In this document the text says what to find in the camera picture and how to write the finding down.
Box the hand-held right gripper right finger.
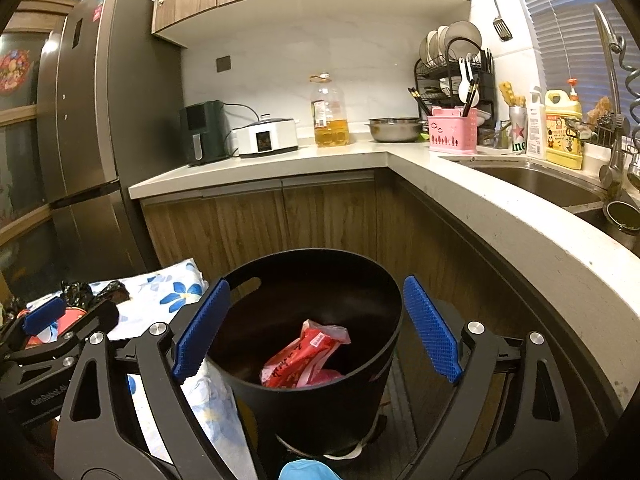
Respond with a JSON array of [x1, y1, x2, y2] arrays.
[[402, 274, 581, 480]]

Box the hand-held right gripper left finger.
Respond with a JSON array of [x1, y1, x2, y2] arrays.
[[54, 277, 267, 480]]

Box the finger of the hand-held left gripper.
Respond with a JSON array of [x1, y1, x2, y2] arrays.
[[10, 300, 121, 362], [0, 296, 67, 357]]

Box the red paper cup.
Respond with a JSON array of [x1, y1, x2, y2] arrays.
[[25, 307, 89, 349]]

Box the black plastic bag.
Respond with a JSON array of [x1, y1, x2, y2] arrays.
[[60, 280, 94, 308], [92, 281, 132, 307]]

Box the red and white wrapper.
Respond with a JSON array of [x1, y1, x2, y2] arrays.
[[260, 319, 353, 389]]

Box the black trash bin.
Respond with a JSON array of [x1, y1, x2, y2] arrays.
[[202, 248, 405, 462]]

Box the wooden base cabinet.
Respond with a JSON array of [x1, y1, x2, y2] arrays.
[[129, 140, 640, 412]]

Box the wooden glass door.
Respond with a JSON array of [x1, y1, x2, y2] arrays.
[[0, 5, 67, 307]]

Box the steel sink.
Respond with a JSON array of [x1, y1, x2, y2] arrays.
[[440, 152, 640, 242]]

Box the pink utensil basket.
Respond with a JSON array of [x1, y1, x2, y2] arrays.
[[426, 106, 479, 154]]

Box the black air fryer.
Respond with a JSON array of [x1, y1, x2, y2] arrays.
[[180, 100, 227, 167]]

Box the steel bowl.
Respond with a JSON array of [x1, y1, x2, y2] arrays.
[[365, 117, 426, 144]]

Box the white electric cooker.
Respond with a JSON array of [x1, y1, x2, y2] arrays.
[[231, 115, 301, 160]]

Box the grey refrigerator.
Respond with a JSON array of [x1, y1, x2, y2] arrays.
[[37, 0, 184, 272]]

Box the green beer can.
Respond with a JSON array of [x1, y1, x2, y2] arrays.
[[508, 106, 530, 156]]

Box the metal sink strainer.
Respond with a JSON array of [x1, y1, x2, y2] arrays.
[[602, 200, 640, 232]]

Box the white squeeze bottle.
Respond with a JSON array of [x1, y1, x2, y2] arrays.
[[526, 87, 549, 159]]

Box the cooking oil bottle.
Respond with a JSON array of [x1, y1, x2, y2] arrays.
[[308, 72, 351, 149]]

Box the yellow detergent bottle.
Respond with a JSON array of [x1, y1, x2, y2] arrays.
[[545, 77, 585, 170]]

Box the black dish rack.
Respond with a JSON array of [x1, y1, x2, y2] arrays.
[[414, 22, 496, 129]]

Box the yellow loofah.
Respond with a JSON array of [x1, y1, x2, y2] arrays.
[[499, 80, 526, 109]]

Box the red door decoration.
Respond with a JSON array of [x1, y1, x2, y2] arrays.
[[0, 47, 34, 94]]

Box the white plastic spoon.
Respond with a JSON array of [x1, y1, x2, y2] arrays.
[[459, 55, 481, 106]]

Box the sponge holder with scrubber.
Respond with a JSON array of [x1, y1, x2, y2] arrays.
[[580, 95, 631, 144]]

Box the hanging metal spatula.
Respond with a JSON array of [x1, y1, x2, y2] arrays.
[[482, 0, 514, 42]]

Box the steel faucet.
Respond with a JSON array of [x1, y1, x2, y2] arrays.
[[594, 4, 640, 197]]

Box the window blinds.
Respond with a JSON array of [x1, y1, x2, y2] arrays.
[[515, 0, 640, 112]]

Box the black power cable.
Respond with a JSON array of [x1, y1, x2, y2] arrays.
[[222, 103, 262, 127]]

